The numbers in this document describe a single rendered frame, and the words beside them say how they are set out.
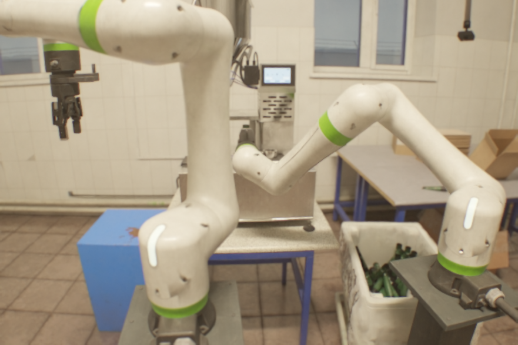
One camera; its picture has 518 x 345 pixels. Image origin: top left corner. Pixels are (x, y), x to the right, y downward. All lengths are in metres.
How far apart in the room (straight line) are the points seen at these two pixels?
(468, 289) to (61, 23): 1.03
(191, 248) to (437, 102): 3.15
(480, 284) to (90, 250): 1.64
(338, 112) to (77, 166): 2.91
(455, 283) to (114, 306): 1.67
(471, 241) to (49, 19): 1.00
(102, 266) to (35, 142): 2.04
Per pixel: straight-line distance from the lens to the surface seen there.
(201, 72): 0.64
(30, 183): 3.80
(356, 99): 0.86
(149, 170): 3.17
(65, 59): 0.91
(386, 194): 1.93
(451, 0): 3.61
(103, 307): 2.03
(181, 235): 0.59
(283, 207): 1.39
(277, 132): 1.50
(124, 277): 1.84
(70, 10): 0.64
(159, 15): 0.51
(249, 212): 1.39
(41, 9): 0.72
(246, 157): 1.07
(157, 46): 0.51
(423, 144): 0.99
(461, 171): 0.98
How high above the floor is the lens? 1.45
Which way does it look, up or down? 15 degrees down
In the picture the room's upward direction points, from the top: straight up
